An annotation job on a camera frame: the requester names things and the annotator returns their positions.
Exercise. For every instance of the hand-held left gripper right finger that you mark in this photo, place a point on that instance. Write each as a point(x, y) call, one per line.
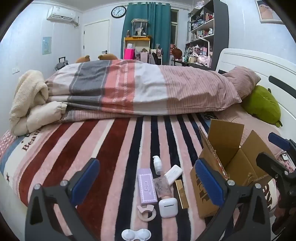
point(208, 180)

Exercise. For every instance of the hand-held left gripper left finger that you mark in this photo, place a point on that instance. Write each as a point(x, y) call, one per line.
point(86, 180)

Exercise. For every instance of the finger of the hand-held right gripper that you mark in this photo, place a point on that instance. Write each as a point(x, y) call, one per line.
point(269, 162)
point(278, 140)

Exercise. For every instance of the gold lipstick box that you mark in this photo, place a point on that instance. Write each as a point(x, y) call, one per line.
point(181, 194)

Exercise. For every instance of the white rectangular case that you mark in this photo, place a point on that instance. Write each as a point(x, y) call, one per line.
point(173, 174)

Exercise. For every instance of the brown cardboard box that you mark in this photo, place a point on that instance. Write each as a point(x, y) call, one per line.
point(225, 139)

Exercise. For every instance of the clear square plastic packet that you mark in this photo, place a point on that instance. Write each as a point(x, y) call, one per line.
point(163, 186)

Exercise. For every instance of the white earbuds case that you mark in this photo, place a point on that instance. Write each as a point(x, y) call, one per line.
point(168, 207)

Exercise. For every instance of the purple rectangular box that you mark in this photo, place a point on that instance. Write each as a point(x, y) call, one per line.
point(147, 187)

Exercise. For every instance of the pink tape dispenser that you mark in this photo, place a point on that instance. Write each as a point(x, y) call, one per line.
point(146, 207)

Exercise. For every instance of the white contact lens case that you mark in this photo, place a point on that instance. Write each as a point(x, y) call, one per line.
point(127, 235)

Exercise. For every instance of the green plush toy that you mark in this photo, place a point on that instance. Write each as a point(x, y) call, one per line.
point(261, 104)

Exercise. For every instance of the striped plush blanket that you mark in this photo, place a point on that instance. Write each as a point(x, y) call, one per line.
point(92, 139)

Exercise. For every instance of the clear pump bottle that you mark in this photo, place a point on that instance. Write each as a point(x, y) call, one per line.
point(158, 168)

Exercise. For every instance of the pink striped pillow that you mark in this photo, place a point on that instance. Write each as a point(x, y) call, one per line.
point(242, 78)

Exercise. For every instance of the cream comforter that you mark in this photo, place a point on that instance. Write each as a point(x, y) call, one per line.
point(44, 115)

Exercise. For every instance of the white bed headboard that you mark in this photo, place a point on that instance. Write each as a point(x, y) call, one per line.
point(254, 62)

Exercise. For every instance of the pink grey striped quilt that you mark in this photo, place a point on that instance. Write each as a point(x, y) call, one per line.
point(120, 88)

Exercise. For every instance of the cream fleece blanket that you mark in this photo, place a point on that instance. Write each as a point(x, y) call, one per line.
point(27, 92)

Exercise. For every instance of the white desk lamp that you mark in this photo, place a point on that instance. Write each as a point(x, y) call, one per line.
point(209, 49)

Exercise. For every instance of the grey suitcase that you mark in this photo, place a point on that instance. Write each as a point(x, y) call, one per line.
point(61, 64)

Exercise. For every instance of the dark grey bookshelf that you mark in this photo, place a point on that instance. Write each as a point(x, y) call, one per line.
point(219, 34)

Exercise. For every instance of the brown teddy bear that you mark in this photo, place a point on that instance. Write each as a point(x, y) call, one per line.
point(107, 57)
point(82, 59)

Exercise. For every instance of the brown round plush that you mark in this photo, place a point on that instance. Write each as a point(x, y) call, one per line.
point(177, 52)

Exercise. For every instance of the pink gift bag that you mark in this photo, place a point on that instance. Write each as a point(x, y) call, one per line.
point(129, 54)

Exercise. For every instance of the white door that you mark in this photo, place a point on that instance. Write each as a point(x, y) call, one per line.
point(96, 39)

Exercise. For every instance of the yellow cabinet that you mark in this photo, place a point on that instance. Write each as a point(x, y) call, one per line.
point(137, 39)

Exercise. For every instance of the window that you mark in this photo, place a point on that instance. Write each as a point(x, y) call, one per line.
point(174, 27)

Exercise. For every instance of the teal curtain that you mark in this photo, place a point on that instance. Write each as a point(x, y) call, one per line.
point(159, 27)

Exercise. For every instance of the glass display case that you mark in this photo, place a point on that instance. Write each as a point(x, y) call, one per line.
point(139, 29)

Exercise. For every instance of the white air conditioner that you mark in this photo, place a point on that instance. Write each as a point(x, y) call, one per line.
point(61, 14)

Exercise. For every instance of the framed wall picture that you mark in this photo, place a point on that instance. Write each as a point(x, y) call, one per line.
point(268, 11)

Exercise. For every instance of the white wall socket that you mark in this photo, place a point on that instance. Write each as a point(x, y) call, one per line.
point(15, 70)

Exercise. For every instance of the blue wall poster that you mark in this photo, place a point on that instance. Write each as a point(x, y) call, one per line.
point(46, 45)

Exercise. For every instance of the black wall clock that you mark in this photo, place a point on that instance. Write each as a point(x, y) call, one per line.
point(118, 11)

